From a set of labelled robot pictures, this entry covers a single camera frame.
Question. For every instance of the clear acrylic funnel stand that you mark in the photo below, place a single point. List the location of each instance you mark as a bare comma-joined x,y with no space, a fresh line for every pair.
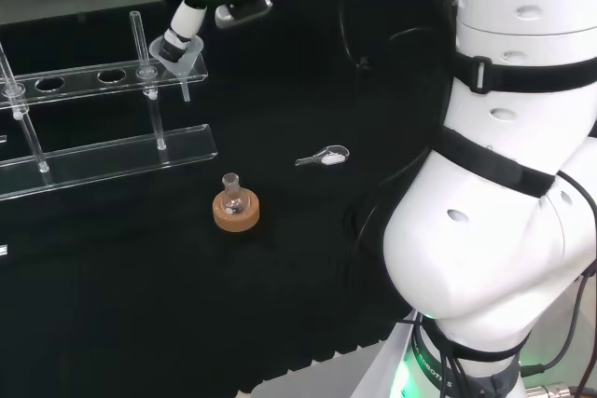
116,155

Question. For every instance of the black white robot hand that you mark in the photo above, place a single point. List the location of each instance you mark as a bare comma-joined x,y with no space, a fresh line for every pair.
186,20

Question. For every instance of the small round-bottom glass flask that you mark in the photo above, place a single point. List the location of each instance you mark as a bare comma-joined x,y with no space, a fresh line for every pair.
233,202

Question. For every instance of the translucent plastic funnel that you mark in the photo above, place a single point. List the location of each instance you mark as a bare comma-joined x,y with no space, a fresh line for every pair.
186,90

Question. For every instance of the black cloth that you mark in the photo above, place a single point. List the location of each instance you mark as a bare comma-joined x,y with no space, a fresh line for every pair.
140,300

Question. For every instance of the glass weighing funnel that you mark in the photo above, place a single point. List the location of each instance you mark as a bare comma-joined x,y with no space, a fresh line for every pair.
331,158

